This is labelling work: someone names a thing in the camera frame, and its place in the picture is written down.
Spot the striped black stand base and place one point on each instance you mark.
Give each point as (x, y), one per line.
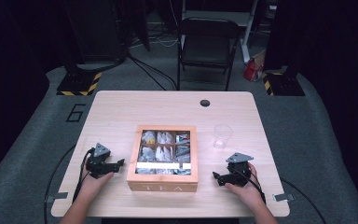
(284, 85)
(77, 84)

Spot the wooden tea box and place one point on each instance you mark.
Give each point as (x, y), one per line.
(161, 182)

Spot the assorted tea bags group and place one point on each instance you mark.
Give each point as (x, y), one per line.
(164, 152)

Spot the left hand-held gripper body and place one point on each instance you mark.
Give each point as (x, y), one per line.
(99, 161)

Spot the grey tape piece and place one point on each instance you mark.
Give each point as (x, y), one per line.
(58, 196)
(283, 197)

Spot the person's right hand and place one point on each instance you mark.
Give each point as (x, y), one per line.
(250, 194)

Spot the clear plastic cup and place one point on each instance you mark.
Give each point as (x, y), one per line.
(222, 137)

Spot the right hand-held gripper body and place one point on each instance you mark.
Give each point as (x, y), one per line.
(239, 172)

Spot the person's left hand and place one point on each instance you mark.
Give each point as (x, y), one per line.
(93, 185)

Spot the black folding chair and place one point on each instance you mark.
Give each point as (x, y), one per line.
(206, 46)

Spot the black table grommet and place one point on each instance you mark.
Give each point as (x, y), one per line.
(205, 103)

